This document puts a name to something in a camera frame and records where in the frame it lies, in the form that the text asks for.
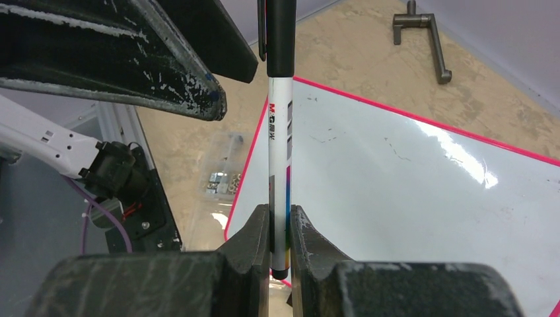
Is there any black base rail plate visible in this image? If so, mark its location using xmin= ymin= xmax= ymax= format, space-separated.
xmin=116 ymin=146 xmax=182 ymax=252

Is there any aluminium frame rail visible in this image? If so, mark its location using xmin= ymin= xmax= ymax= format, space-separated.
xmin=62 ymin=102 xmax=155 ymax=170

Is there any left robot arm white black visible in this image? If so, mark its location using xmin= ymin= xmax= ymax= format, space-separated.
xmin=1 ymin=1 xmax=258 ymax=200

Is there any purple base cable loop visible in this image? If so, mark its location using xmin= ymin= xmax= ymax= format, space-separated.
xmin=61 ymin=174 xmax=133 ymax=255

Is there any dark metal crank handle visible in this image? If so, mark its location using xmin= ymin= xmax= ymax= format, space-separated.
xmin=392 ymin=0 xmax=453 ymax=85

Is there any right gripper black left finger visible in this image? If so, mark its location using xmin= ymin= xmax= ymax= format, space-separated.
xmin=26 ymin=205 xmax=270 ymax=316

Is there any clear plastic screw box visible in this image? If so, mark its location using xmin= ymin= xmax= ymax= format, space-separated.
xmin=192 ymin=131 xmax=255 ymax=252

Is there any white black marker pen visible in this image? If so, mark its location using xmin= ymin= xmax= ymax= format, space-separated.
xmin=257 ymin=0 xmax=297 ymax=280

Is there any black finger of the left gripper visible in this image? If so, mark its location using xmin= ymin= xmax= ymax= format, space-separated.
xmin=1 ymin=1 xmax=227 ymax=121
xmin=158 ymin=0 xmax=258 ymax=83

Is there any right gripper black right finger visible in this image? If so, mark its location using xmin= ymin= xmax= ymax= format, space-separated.
xmin=291 ymin=206 xmax=524 ymax=316

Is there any pink framed whiteboard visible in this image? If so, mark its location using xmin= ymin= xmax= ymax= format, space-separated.
xmin=223 ymin=76 xmax=560 ymax=317

